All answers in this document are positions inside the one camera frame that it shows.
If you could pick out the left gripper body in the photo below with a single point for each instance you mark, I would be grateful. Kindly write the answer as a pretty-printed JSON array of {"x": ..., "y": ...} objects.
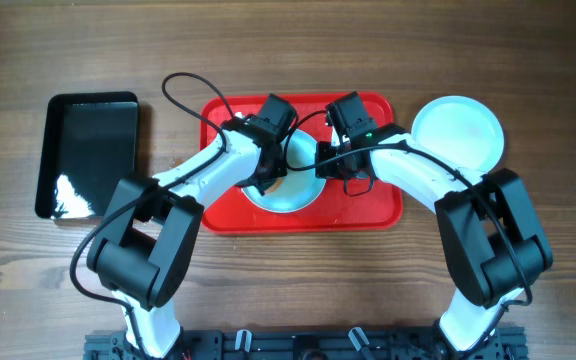
[{"x": 266, "y": 176}]

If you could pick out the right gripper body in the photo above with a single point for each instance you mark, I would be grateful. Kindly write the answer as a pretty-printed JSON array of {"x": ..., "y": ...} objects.
[{"x": 333, "y": 167}]

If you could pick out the light blue plate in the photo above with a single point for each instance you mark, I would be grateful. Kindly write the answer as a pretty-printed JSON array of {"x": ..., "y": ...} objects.
[
  {"x": 461, "y": 130},
  {"x": 296, "y": 190}
]

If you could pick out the green and orange sponge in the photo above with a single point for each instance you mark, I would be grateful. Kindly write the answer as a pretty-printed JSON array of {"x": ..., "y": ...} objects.
[{"x": 274, "y": 186}]

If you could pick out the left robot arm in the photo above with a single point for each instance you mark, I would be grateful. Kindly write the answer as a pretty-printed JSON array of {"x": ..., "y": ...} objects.
[{"x": 142, "y": 249}]

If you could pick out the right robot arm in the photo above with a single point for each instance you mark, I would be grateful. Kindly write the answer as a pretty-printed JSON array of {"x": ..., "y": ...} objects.
[{"x": 494, "y": 244}]

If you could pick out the red plastic tray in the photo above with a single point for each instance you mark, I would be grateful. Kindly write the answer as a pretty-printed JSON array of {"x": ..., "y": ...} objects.
[{"x": 333, "y": 210}]

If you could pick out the black rectangular water tray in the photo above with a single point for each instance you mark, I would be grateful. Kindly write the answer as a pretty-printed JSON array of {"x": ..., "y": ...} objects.
[{"x": 90, "y": 143}]

